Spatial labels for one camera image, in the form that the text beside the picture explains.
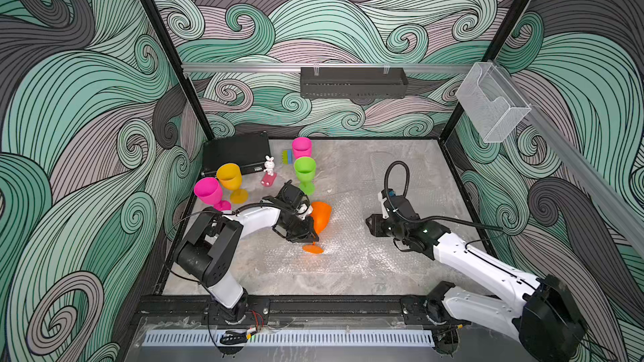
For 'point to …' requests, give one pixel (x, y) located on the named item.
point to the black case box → (249, 152)
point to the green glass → (305, 168)
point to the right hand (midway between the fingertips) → (368, 222)
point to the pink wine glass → (302, 147)
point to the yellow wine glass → (231, 178)
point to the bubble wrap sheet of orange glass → (350, 250)
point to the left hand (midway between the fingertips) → (317, 237)
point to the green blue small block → (286, 157)
